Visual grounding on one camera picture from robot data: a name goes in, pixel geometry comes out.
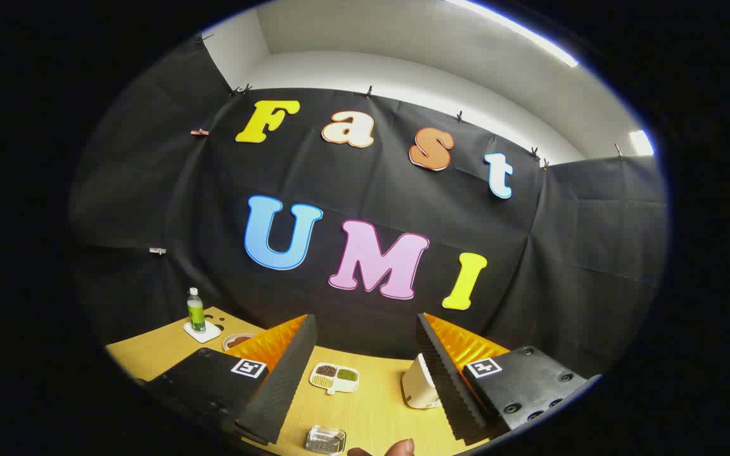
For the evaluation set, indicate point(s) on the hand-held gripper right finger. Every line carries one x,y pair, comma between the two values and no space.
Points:
447,380

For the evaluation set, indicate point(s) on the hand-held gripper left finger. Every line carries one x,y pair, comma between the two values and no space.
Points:
289,373

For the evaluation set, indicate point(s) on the white toaster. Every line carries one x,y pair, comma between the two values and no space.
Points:
417,386

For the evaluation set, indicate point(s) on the white divided bean tray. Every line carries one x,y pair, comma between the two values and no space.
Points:
333,379

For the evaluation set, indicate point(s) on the oval plate with food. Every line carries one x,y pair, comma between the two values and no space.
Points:
238,342

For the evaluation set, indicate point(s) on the white square coaster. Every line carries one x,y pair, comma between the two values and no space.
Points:
210,335

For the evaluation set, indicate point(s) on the green drink bottle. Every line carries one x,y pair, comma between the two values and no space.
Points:
196,311

